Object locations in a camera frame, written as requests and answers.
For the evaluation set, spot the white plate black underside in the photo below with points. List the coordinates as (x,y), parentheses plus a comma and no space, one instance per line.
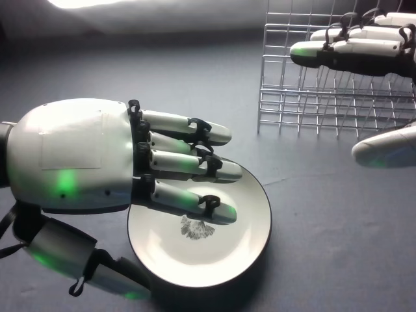
(227,292)
(169,253)

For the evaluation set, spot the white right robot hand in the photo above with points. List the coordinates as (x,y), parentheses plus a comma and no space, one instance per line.
(357,42)

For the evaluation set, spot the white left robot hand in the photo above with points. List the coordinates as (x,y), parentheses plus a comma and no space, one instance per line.
(81,156)

